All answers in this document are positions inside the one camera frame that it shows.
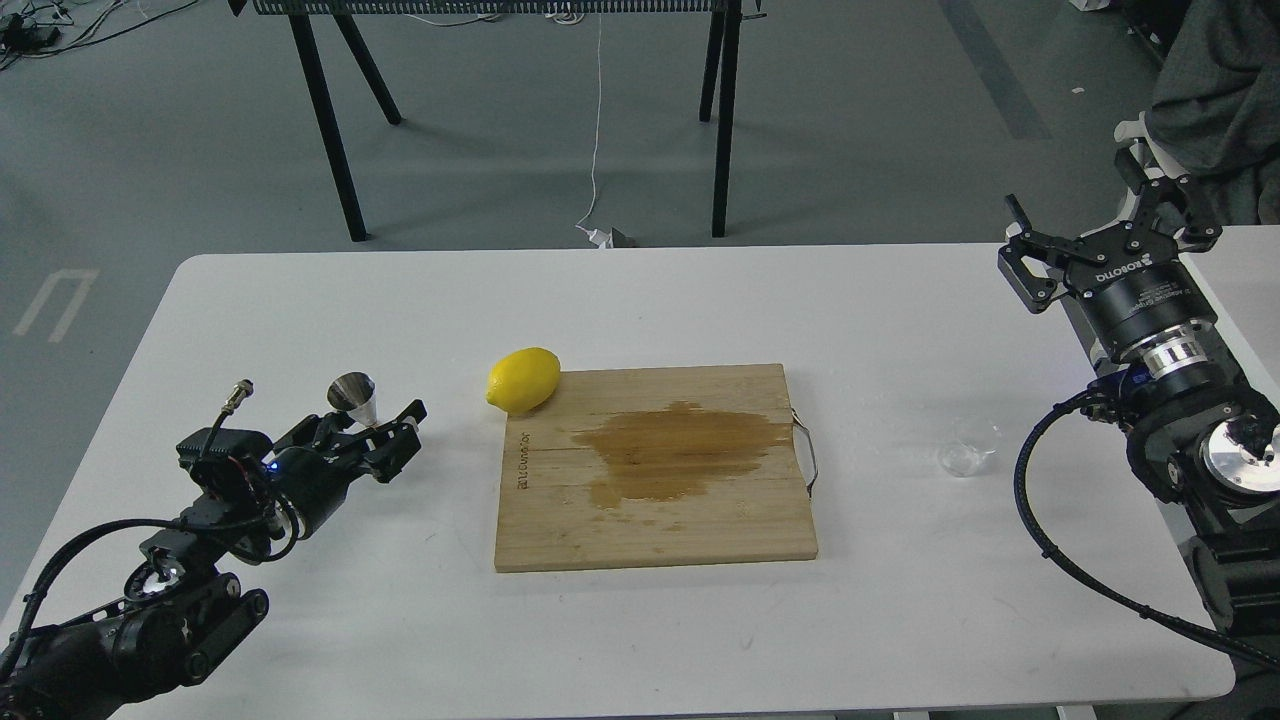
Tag white office chair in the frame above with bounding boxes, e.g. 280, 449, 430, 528
1114, 111, 1166, 219

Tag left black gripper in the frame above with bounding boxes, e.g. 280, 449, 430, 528
268, 398, 428, 541

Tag steel double jigger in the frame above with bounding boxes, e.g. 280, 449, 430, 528
326, 372, 378, 428

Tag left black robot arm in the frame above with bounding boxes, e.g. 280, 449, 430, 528
3, 372, 428, 719

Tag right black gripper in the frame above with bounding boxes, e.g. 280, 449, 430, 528
997, 161, 1222, 363

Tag yellow lemon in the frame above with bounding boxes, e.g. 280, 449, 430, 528
485, 347, 561, 415

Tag white hanging cable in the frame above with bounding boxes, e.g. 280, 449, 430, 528
573, 12, 613, 247

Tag white side table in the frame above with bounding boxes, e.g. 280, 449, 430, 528
1180, 225, 1279, 404

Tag person in grey hoodie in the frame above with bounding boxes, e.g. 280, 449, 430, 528
1146, 1, 1279, 225

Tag small clear glass cup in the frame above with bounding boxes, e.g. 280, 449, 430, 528
934, 416, 1004, 478

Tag black metal table frame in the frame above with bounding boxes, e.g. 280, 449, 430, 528
227, 0, 767, 243

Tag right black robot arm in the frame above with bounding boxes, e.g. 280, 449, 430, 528
997, 122, 1277, 673

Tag black floor cables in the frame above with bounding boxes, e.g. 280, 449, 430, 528
0, 0, 201, 70

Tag wooden cutting board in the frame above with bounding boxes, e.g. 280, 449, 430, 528
494, 363, 819, 573

